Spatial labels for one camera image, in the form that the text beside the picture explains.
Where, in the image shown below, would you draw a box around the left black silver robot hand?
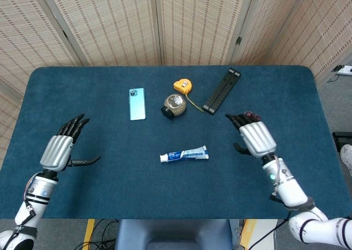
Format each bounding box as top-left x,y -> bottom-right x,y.
40,113 -> 102,173

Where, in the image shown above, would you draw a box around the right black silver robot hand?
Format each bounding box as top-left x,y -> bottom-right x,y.
224,113 -> 277,159

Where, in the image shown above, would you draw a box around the blue white toothpaste tube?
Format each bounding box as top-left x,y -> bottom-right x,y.
166,145 -> 210,163

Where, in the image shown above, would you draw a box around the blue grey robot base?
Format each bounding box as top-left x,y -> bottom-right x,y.
114,219 -> 240,250

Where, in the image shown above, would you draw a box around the dark red grape bunch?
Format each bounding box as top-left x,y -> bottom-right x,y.
241,110 -> 262,122

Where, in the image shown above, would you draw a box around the black folding stand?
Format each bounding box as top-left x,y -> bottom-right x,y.
202,68 -> 242,115

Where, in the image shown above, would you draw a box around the black box on floor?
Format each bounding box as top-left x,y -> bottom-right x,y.
332,131 -> 352,152

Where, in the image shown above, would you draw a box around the glass jar with black lid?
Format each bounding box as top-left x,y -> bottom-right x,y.
160,93 -> 187,121

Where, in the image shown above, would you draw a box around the blue felt table mat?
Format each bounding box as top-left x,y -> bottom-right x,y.
0,65 -> 343,220

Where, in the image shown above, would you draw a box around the yellow tape measure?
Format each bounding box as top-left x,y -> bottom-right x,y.
173,79 -> 205,113

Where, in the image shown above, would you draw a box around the white sneaker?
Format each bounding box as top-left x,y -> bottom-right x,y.
339,144 -> 352,176

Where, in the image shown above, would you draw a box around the light blue smartphone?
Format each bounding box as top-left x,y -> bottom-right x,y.
128,87 -> 147,121

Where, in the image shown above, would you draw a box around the yellow white cardboard box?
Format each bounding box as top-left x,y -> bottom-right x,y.
238,219 -> 278,250

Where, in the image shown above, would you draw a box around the white power strip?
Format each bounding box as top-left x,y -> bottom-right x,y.
331,64 -> 352,77

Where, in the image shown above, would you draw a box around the woven folding screen panel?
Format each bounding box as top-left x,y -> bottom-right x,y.
155,0 -> 258,66
230,0 -> 352,82
37,0 -> 163,67
0,0 -> 83,163

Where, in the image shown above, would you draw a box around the black floor cables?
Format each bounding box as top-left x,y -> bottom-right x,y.
74,219 -> 119,250

